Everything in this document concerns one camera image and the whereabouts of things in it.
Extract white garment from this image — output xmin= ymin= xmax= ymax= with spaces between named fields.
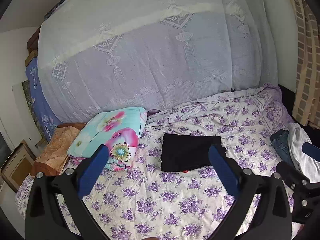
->
xmin=287 ymin=123 xmax=319 ymax=183

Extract orange brown pillow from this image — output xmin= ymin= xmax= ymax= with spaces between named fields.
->
xmin=30 ymin=122 xmax=86 ymax=178

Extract purple floral bed sheet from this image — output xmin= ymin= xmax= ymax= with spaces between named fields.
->
xmin=14 ymin=83 xmax=304 ymax=240

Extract folded turquoise pink floral quilt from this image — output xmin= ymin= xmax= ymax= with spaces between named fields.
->
xmin=67 ymin=107 xmax=147 ymax=171

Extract wooden framed board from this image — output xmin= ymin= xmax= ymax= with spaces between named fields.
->
xmin=1 ymin=140 xmax=36 ymax=193

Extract black pants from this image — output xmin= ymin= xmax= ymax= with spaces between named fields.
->
xmin=161 ymin=133 xmax=226 ymax=172

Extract blue patterned mattress edge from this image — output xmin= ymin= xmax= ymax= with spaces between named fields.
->
xmin=25 ymin=57 xmax=61 ymax=142

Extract dark blue jeans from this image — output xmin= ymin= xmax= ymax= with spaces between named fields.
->
xmin=270 ymin=129 xmax=294 ymax=167

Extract brown striped curtain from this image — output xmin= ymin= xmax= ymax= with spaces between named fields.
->
xmin=290 ymin=0 xmax=319 ymax=128

